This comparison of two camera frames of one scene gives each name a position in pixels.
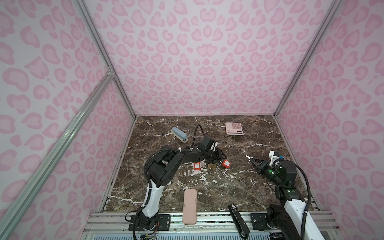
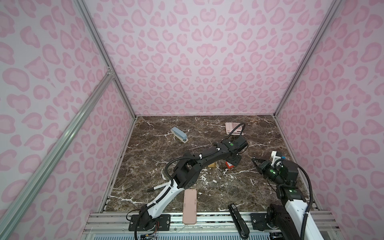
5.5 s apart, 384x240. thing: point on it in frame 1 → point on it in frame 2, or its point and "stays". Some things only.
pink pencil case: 190,207 stays
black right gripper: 263,166 stays
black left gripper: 218,157 → 237,161
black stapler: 240,223 stays
